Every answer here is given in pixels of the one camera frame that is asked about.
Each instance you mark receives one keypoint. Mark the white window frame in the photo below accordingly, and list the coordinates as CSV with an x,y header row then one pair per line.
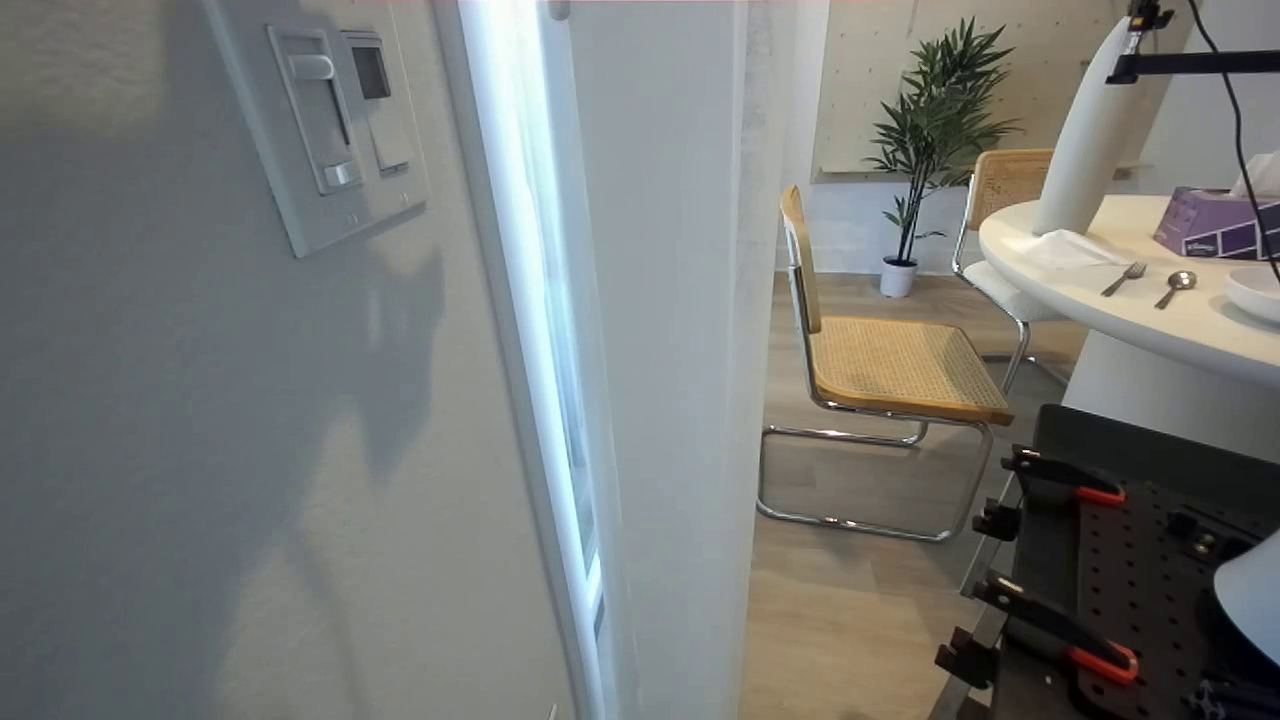
x,y
525,293

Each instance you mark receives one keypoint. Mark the black horizontal bar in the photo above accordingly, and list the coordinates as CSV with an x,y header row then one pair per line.
x,y
1200,60

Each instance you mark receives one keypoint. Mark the silver fork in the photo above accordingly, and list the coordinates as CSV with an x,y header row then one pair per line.
x,y
1125,278

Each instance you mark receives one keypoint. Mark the silver spoon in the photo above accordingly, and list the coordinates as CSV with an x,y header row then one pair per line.
x,y
1177,280

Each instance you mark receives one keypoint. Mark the white napkin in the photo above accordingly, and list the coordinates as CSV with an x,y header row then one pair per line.
x,y
1066,255

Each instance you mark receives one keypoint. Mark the cane seat chrome chair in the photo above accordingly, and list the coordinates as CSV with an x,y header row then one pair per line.
x,y
893,367

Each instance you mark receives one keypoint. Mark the green potted palm plant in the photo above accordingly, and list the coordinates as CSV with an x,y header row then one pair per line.
x,y
943,113

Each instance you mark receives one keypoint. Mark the white round table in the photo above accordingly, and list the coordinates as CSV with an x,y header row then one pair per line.
x,y
1145,341

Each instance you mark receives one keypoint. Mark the black perforated mounting board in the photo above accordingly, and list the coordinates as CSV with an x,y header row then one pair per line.
x,y
1135,560

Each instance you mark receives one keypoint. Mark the cane back chair white seat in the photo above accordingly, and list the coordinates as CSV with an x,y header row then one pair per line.
x,y
1006,182

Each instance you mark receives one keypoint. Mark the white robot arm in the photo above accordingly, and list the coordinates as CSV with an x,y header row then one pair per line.
x,y
1258,595

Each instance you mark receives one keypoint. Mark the purple tissue box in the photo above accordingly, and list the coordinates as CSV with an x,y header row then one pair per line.
x,y
1206,225

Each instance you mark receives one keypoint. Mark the narrow wall switch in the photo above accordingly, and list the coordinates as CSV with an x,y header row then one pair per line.
x,y
382,113

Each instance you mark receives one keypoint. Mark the white plate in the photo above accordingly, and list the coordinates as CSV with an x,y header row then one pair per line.
x,y
1258,300

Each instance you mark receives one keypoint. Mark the wide rocker wall switch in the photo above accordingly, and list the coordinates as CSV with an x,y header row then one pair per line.
x,y
319,113

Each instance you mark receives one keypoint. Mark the white plant pot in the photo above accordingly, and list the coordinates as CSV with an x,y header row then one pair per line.
x,y
897,278

